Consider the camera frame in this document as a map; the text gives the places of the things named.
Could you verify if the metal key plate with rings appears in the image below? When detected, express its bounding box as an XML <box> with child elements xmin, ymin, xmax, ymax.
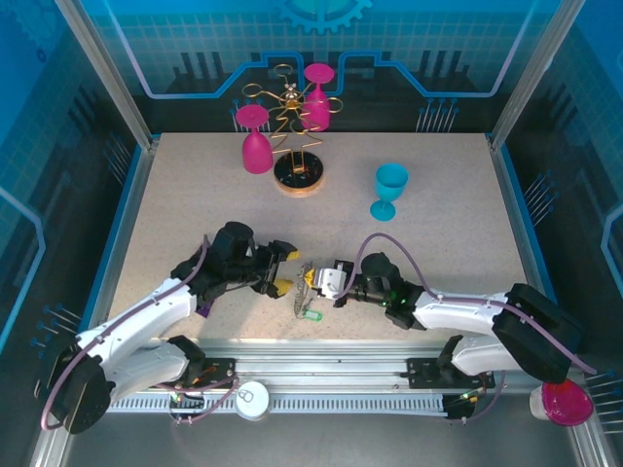
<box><xmin>291</xmin><ymin>261</ymin><xmax>318</xmax><ymax>320</ymax></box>

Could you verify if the teal plastic goblet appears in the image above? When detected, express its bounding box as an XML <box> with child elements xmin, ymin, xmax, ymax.
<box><xmin>369</xmin><ymin>162</ymin><xmax>409</xmax><ymax>224</ymax></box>

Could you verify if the pink plastic goblet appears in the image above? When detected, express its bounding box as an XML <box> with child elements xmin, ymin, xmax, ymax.
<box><xmin>300</xmin><ymin>62</ymin><xmax>336</xmax><ymax>132</ymax></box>
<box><xmin>235</xmin><ymin>105</ymin><xmax>275</xmax><ymax>175</ymax></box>

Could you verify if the round white can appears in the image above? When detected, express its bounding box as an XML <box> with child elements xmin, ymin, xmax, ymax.
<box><xmin>235</xmin><ymin>380</ymin><xmax>272</xmax><ymax>422</ymax></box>

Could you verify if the white cup with pink lid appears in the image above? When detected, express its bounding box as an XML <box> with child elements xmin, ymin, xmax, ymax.
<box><xmin>529</xmin><ymin>378</ymin><xmax>596</xmax><ymax>428</ymax></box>

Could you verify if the gold wire glass rack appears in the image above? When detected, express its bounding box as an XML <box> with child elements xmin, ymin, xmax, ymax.
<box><xmin>241</xmin><ymin>62</ymin><xmax>345</xmax><ymax>198</ymax></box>

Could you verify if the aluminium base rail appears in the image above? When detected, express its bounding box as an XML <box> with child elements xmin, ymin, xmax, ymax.
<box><xmin>145</xmin><ymin>339</ymin><xmax>497</xmax><ymax>393</ymax></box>

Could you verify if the aluminium side rail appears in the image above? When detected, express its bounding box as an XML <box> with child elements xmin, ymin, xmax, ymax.
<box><xmin>28</xmin><ymin>138</ymin><xmax>162</xmax><ymax>467</ymax></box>
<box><xmin>486</xmin><ymin>135</ymin><xmax>605</xmax><ymax>467</ymax></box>

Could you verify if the white slotted cable duct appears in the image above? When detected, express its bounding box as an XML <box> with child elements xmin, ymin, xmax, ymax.
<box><xmin>96</xmin><ymin>392</ymin><xmax>449</xmax><ymax>415</ymax></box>

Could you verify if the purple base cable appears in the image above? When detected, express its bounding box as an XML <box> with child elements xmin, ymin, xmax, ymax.
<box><xmin>447</xmin><ymin>377</ymin><xmax>508</xmax><ymax>425</ymax></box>
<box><xmin>150</xmin><ymin>373</ymin><xmax>240</xmax><ymax>425</ymax></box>

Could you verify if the aluminium frame post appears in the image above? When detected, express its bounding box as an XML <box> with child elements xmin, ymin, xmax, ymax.
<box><xmin>488</xmin><ymin>0</ymin><xmax>588</xmax><ymax>152</ymax></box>
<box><xmin>53</xmin><ymin>0</ymin><xmax>160</xmax><ymax>152</ymax></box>

